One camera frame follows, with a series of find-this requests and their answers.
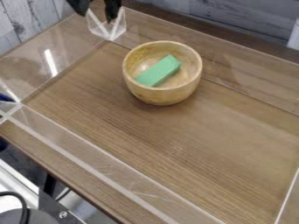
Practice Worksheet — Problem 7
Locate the black metal bracket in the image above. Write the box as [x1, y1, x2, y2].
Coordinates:
[39, 192, 87, 224]

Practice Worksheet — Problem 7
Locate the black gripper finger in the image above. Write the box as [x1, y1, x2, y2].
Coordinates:
[66, 0, 94, 17]
[104, 0, 122, 22]

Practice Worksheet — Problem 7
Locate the black cable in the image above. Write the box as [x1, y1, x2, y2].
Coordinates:
[0, 191, 31, 224]

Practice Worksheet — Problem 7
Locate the green rectangular block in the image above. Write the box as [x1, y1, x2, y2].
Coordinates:
[135, 55, 182, 88]

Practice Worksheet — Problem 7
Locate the black table leg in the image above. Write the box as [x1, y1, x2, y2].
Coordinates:
[43, 174, 58, 197]

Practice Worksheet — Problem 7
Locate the light brown wooden bowl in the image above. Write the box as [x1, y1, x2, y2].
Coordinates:
[122, 40, 203, 106]

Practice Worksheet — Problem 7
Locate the clear acrylic enclosure wall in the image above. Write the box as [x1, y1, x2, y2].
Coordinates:
[0, 9, 299, 224]

